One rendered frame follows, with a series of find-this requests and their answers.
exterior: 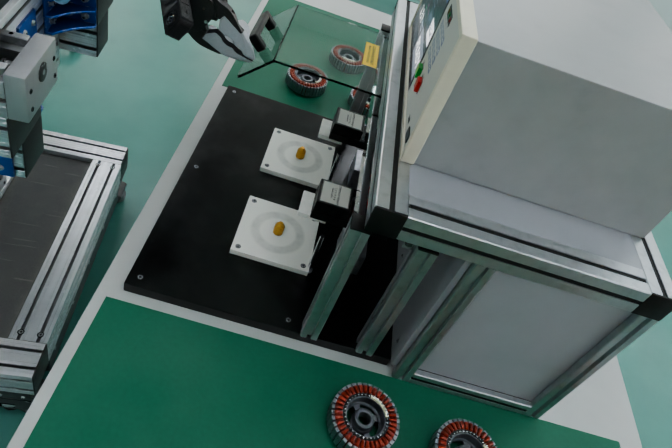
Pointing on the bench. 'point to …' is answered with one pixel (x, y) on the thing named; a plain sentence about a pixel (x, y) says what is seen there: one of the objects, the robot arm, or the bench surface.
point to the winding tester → (546, 90)
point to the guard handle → (261, 30)
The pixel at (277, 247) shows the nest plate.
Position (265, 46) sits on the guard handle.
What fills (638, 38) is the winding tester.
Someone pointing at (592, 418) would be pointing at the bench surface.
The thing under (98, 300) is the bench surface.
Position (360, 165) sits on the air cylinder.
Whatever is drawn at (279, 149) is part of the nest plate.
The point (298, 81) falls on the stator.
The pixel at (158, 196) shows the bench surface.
